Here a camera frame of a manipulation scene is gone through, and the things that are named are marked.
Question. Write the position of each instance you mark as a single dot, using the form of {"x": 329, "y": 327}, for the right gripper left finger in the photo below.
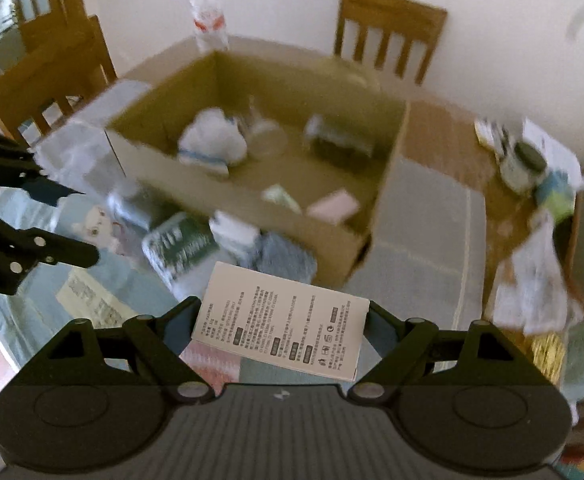
{"x": 157, "y": 344}

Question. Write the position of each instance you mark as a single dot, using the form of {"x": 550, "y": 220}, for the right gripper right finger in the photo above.
{"x": 402, "y": 346}

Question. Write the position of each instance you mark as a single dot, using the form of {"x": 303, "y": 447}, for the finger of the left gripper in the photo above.
{"x": 20, "y": 250}
{"x": 26, "y": 174}

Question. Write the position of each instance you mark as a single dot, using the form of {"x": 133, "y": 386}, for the white printed carton box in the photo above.
{"x": 283, "y": 323}

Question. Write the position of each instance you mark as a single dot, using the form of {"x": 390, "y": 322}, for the green white labelled jar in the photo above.
{"x": 178, "y": 245}

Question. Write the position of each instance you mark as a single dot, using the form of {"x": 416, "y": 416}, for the white knit glove blue cuff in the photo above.
{"x": 212, "y": 142}

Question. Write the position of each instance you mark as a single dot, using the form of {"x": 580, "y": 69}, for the light grey checked tablecloth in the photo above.
{"x": 427, "y": 259}

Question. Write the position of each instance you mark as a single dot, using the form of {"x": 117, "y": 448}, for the wooden chair left side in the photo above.
{"x": 75, "y": 61}

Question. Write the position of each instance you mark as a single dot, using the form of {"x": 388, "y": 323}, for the wooden chair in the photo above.
{"x": 415, "y": 22}
{"x": 75, "y": 61}

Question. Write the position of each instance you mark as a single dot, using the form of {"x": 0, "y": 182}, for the crumpled clear plastic bag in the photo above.
{"x": 529, "y": 292}

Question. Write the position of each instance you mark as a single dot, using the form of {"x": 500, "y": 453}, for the pink rectangular box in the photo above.
{"x": 334, "y": 208}

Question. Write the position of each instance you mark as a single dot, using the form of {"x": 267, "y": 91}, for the black lid glass jar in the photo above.
{"x": 522, "y": 167}

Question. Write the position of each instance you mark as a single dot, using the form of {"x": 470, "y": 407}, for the dark jar with grey lid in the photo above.
{"x": 337, "y": 144}

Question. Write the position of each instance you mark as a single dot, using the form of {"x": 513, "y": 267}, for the open cardboard box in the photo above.
{"x": 144, "y": 140}

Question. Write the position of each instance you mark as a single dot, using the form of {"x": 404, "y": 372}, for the clear empty plastic jar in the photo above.
{"x": 265, "y": 138}

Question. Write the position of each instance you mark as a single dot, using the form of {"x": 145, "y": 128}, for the stack of white papers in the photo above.
{"x": 558, "y": 157}

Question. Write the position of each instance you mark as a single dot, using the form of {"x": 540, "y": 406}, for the clear plastic water bottle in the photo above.
{"x": 210, "y": 29}

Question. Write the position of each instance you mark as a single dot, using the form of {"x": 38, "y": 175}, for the wooden chair far centre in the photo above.
{"x": 415, "y": 22}

